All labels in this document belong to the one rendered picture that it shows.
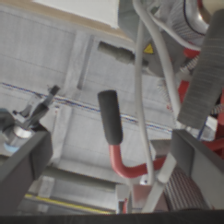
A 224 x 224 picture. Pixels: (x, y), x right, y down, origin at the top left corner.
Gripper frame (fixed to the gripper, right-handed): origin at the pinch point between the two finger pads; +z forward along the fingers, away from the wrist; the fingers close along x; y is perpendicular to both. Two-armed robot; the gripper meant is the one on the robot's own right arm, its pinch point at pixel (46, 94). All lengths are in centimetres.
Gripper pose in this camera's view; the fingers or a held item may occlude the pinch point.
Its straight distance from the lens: 63.1
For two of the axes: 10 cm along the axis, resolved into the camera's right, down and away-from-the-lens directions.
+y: -7.6, -6.4, -1.1
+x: 1.5, -3.4, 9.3
